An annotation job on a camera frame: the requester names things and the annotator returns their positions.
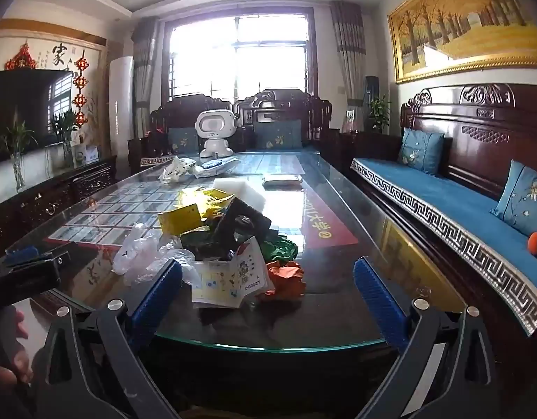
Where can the printed paper leaflet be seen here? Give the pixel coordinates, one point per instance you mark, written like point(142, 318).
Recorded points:
point(233, 277)

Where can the orange green plush toy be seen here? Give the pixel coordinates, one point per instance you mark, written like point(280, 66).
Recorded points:
point(536, 245)

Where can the water dispenser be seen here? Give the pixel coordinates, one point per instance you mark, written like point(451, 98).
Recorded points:
point(372, 89)

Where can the carved wooden armchair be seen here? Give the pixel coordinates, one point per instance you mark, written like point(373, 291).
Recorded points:
point(163, 113)
point(312, 113)

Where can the orange plastic bag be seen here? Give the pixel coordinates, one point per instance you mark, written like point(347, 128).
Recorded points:
point(285, 279)

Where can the white foam block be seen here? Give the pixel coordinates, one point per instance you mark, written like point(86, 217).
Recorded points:
point(246, 190)

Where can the red hanging ornament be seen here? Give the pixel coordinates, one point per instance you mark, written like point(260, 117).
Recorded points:
point(20, 59)

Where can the blue embroidered cushion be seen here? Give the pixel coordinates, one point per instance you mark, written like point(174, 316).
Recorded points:
point(523, 200)
point(419, 150)
point(183, 141)
point(278, 134)

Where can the wooden side table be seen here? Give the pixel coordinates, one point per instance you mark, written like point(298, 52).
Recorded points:
point(368, 146)

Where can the white tissue packet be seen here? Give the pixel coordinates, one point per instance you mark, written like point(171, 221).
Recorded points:
point(281, 180)

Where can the white blue box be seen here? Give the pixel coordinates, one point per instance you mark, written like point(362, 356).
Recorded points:
point(86, 152)

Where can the large window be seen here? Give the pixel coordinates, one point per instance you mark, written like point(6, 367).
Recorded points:
point(238, 56)

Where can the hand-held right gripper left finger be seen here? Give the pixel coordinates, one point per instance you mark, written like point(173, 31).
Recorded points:
point(159, 297)

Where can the carved wooden television cabinet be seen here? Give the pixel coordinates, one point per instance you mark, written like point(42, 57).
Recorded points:
point(46, 200)

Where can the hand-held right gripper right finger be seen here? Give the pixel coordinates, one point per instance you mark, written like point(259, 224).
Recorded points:
point(377, 297)

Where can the teal green plastic bag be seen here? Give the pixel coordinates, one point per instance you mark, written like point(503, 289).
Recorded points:
point(283, 248)

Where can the person's left hand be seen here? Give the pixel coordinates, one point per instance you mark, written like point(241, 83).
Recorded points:
point(9, 353)

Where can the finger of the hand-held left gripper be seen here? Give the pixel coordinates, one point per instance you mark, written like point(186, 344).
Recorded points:
point(22, 254)
point(26, 279)

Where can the yellow clear bread wrapper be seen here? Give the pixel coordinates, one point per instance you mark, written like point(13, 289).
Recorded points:
point(211, 198)

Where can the patterned curtain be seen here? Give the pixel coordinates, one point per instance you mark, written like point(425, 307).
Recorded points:
point(144, 74)
point(347, 52)

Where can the gold framed tree painting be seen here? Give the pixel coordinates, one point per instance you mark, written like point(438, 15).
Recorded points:
point(460, 17)

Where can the white wipes packet blue lid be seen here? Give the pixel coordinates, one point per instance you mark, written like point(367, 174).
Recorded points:
point(216, 166)

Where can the blue sofa seat pad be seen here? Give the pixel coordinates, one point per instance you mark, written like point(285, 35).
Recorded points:
point(425, 192)

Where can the black television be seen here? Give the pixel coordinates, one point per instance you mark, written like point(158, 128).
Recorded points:
point(24, 104)

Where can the yellow packet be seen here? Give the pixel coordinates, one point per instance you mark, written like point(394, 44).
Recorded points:
point(181, 218)

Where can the bamboo plant in glass vase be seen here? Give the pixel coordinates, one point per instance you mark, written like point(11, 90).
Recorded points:
point(65, 133)
point(17, 148)

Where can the carved wooden sofa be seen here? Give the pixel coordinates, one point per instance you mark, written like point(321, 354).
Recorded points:
point(482, 148)

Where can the white spotted plastic bag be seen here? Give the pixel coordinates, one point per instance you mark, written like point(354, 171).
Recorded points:
point(174, 170)

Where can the white robot toy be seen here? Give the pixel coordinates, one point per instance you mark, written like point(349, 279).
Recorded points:
point(211, 133)

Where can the white standing air conditioner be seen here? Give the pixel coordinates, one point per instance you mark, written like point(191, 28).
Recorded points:
point(122, 104)

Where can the red bordered photo poster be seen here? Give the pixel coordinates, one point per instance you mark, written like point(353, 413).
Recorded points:
point(120, 209)

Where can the clear plastic bag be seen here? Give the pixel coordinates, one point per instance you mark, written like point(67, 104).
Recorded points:
point(142, 253)

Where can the potted green plant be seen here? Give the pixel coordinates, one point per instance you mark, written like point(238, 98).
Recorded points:
point(378, 111)

